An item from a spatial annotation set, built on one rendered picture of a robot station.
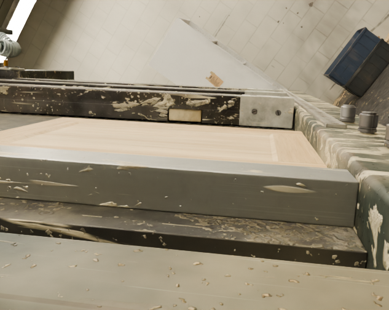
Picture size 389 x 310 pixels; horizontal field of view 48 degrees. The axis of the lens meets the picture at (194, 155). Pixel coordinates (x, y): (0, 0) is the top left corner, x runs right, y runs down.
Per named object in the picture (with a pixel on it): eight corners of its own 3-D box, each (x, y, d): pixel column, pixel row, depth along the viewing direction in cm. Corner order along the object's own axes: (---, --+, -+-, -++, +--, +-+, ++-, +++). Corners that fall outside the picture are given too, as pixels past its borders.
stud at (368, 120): (378, 135, 58) (381, 113, 57) (359, 134, 58) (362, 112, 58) (373, 133, 60) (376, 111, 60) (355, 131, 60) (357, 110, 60)
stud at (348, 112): (356, 123, 71) (357, 106, 71) (340, 122, 72) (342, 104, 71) (353, 122, 74) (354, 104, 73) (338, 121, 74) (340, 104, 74)
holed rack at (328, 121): (346, 128, 64) (346, 124, 64) (326, 127, 64) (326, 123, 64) (284, 90, 224) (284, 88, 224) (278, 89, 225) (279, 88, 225)
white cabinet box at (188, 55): (340, 134, 440) (177, 16, 443) (304, 177, 459) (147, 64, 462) (333, 123, 498) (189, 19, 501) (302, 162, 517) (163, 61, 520)
